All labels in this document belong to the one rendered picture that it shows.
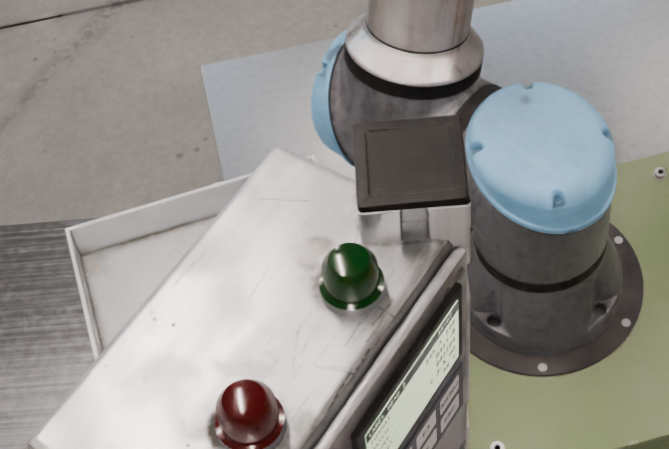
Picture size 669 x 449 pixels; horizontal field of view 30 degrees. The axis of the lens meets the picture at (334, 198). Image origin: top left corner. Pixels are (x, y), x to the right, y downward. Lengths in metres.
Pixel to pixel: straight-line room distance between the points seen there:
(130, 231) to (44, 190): 1.21
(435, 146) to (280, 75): 0.97
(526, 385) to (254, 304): 0.65
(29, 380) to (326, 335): 0.82
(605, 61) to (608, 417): 0.50
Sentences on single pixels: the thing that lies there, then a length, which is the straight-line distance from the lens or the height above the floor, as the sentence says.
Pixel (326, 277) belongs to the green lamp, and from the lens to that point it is 0.48.
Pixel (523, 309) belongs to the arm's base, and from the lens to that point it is 1.10.
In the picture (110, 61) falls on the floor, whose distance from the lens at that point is 2.73.
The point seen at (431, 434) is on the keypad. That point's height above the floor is 1.37.
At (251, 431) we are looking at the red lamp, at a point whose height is 1.49.
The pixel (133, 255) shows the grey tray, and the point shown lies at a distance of 1.33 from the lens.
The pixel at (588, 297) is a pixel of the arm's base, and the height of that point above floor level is 0.97.
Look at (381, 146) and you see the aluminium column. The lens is 0.51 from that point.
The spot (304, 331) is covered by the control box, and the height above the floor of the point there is 1.48.
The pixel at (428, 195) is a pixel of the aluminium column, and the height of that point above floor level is 1.50.
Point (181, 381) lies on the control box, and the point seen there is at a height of 1.47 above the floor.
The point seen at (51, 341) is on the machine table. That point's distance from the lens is 1.30.
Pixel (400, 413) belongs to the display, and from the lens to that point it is 0.52.
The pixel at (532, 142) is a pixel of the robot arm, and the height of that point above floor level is 1.14.
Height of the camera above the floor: 1.89
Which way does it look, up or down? 52 degrees down
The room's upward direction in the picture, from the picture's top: 8 degrees counter-clockwise
